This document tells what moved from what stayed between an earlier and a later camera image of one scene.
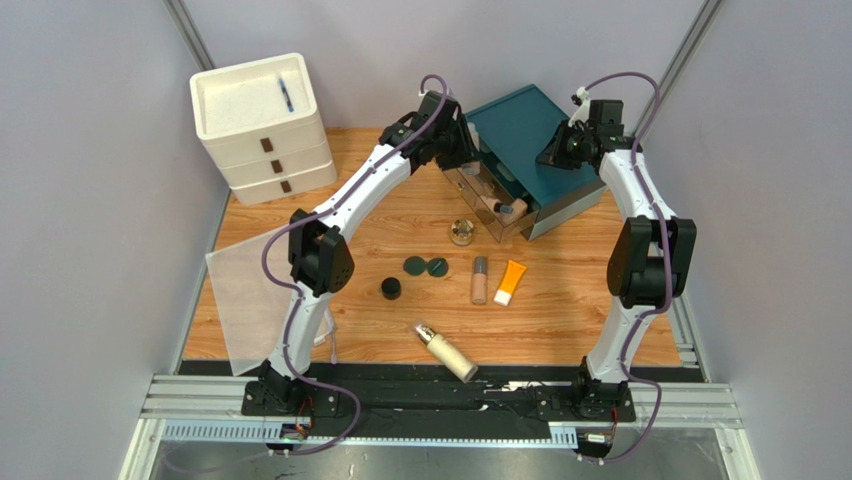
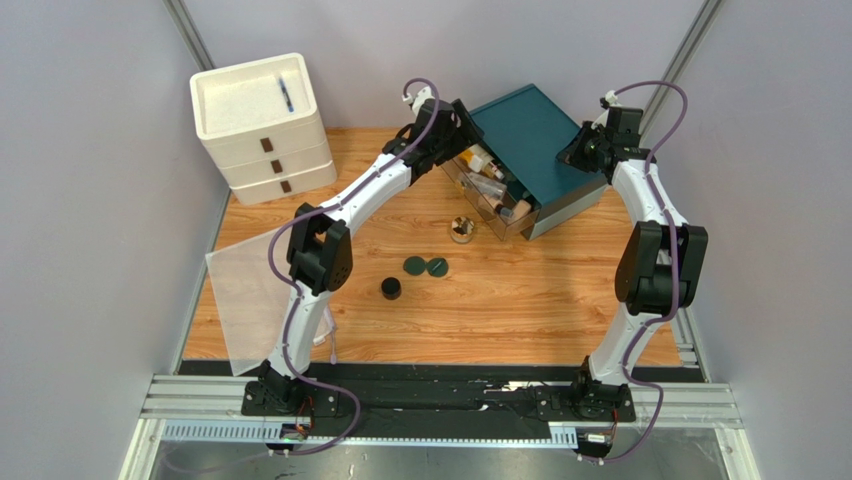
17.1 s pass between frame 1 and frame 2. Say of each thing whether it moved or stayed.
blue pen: stayed
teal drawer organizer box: stayed
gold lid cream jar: stayed
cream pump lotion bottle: moved
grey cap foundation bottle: moved
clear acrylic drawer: stayed
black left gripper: stayed
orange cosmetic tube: moved
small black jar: stayed
